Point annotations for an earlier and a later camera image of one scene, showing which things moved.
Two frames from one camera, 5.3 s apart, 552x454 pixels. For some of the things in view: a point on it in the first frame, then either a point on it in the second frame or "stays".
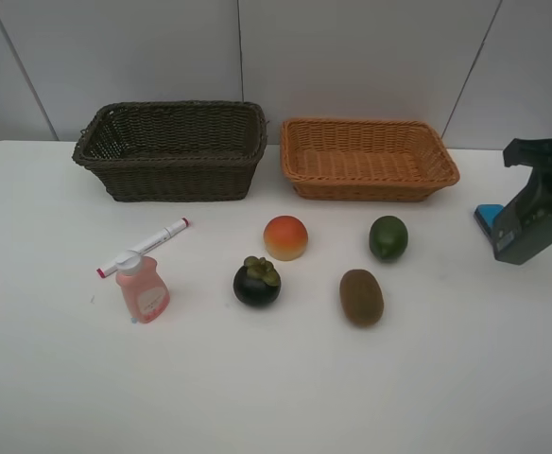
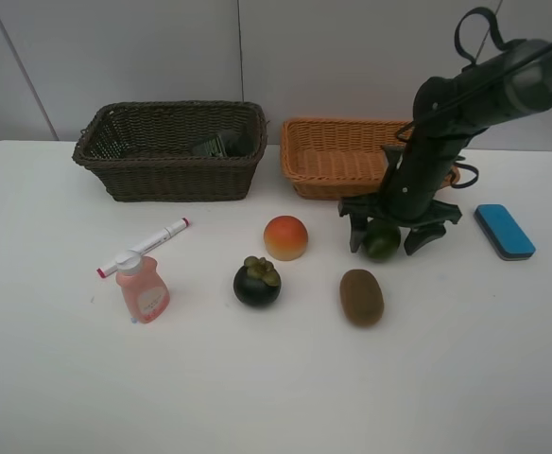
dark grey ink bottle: (520, 235) to (233, 143)
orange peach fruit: (285, 237) stays
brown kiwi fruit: (361, 297) stays
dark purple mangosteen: (257, 283) stays
